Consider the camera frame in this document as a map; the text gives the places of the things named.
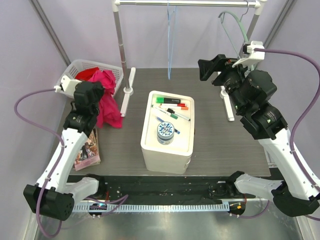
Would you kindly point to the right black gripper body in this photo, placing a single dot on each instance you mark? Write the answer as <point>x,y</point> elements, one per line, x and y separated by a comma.
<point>230,77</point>

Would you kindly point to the mint green hanger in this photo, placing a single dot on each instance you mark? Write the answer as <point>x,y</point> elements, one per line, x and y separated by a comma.
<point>237,35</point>

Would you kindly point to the blue wire hanger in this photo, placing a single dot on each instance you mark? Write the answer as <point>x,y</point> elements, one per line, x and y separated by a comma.
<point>171,32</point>

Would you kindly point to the pink t shirt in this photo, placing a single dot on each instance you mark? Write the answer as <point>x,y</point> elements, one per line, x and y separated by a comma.
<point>109,112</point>

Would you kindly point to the red t shirt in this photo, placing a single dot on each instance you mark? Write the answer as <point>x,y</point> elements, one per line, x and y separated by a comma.
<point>86,74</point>

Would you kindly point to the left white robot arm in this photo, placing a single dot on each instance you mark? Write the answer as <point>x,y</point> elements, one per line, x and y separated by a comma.
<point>50,196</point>

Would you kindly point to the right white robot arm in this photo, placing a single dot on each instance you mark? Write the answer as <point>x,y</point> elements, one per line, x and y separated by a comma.
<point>297,194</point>

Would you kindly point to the red whiteboard marker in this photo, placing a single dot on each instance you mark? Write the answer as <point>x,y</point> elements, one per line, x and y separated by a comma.
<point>173,104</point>

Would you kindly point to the green highlighter marker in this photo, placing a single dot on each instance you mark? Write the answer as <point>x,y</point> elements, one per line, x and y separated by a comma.
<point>165,100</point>

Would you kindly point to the green capped white marker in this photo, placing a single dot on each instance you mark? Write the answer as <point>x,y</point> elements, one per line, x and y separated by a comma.
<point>171,113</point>

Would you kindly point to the blue ballpoint pen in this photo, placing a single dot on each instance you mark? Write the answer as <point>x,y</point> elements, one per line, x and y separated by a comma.
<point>161,120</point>

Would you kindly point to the blue patterned round tin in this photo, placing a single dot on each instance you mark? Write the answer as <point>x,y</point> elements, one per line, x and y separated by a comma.
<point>165,132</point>

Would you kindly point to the white clothes rack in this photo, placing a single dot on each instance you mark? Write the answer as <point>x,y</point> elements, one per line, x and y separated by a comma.
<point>257,5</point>

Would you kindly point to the white foam box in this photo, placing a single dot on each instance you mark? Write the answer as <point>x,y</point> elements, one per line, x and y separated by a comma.
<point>173,158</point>

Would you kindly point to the white plastic basket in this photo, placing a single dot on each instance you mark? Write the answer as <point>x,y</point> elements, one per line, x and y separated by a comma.
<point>79,65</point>

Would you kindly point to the pink illustrated book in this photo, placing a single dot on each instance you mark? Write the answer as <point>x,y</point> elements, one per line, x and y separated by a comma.
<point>89,153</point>

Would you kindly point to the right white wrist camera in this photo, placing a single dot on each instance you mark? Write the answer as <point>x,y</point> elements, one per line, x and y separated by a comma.
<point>250,55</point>

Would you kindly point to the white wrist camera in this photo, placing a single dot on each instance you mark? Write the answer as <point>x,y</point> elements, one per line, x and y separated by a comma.
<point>66,86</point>
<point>250,55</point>

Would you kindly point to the white slotted cable duct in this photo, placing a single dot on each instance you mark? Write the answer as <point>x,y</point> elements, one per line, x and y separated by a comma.
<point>86,207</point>

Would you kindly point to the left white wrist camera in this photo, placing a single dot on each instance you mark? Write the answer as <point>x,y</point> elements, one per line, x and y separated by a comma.
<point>66,86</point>

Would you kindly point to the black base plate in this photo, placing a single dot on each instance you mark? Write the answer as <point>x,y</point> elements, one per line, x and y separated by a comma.
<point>168,190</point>

